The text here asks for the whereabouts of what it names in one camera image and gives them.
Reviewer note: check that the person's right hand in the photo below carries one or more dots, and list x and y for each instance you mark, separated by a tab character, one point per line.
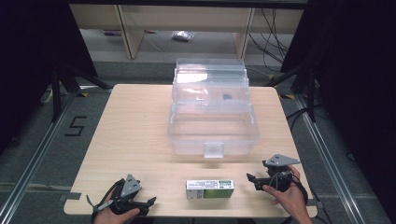
289	196

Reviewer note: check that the black metal stand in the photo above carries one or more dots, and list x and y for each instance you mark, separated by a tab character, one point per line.
60	90
306	90

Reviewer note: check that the green and white carton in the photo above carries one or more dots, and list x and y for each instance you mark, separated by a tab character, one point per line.
210	189

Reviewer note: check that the small dark object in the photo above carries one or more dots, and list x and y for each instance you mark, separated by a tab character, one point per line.
228	96

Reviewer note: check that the aluminium floor rail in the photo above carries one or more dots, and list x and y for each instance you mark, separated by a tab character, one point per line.
330	155
34	158

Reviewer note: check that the person's left hand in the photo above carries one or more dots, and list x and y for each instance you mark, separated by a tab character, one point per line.
112	216

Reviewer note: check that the clear plastic bag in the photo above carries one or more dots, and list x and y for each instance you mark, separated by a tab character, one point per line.
183	35

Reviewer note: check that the clear plastic storage box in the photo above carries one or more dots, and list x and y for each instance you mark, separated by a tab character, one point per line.
213	124

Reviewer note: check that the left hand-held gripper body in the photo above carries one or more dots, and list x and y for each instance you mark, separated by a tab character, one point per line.
130	186

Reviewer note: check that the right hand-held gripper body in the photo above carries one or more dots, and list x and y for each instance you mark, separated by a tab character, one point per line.
278	174

